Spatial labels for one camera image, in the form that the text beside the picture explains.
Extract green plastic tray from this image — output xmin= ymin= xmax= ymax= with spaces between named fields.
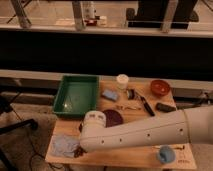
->
xmin=53 ymin=76 xmax=99 ymax=118

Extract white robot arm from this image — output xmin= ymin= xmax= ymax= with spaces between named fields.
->
xmin=79 ymin=105 xmax=213 ymax=152

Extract black handled knife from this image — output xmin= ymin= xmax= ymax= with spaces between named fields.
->
xmin=135 ymin=91 xmax=155 ymax=117

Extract white plastic cup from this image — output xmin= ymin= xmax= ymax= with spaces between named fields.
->
xmin=116 ymin=74 xmax=129 ymax=90

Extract black chair base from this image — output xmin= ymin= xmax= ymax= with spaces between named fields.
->
xmin=0 ymin=96 xmax=38 ymax=135

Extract blue cloth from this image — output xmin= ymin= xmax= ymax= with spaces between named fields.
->
xmin=51 ymin=134 xmax=79 ymax=158

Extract small metal tin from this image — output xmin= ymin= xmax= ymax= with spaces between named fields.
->
xmin=126 ymin=89 xmax=135 ymax=100

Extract blue sponge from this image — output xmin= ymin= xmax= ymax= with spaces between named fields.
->
xmin=102 ymin=89 xmax=118 ymax=101

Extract purple bowl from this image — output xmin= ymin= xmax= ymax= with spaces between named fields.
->
xmin=103 ymin=109 xmax=123 ymax=127

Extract bunch of dark grapes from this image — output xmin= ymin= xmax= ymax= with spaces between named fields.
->
xmin=74 ymin=147 xmax=85 ymax=158

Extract wooden blocks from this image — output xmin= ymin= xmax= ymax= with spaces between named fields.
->
xmin=154 ymin=145 xmax=185 ymax=150

